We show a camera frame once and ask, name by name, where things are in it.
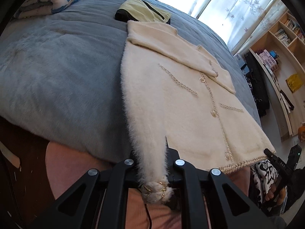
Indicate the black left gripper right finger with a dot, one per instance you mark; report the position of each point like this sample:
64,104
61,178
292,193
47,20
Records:
208,199

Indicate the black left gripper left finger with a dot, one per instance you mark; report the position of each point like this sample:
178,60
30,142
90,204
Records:
96,200

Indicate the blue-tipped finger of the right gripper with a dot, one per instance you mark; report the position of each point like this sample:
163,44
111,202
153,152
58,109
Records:
271,156

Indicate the cream fuzzy knit cardigan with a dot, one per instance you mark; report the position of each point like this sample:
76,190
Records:
177,95

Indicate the black patterned hanging clothes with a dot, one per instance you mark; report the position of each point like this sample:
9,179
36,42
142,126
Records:
257,85

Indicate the yellow paper on shelf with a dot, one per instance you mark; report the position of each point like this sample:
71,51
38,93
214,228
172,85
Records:
294,82

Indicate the pink storage boxes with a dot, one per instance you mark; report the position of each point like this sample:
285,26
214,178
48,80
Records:
267,59

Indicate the white box with label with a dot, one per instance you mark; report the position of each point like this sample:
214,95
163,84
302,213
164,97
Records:
241,62

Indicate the wooden bookshelf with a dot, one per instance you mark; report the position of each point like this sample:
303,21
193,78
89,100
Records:
285,42

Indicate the grey plush bed blanket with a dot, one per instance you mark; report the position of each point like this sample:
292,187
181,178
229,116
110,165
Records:
60,77

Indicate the white floral curtain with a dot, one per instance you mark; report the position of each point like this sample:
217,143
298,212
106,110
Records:
238,22

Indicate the yellow-green folded garment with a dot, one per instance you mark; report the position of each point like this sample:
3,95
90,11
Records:
142,11

